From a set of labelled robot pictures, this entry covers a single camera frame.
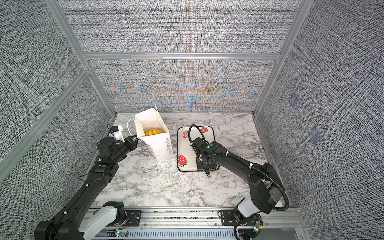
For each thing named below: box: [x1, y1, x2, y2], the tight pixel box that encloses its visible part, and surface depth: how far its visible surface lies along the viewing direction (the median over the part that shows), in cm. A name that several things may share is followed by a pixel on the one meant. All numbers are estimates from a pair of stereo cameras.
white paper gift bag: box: [135, 104, 174, 163], surface depth 84 cm
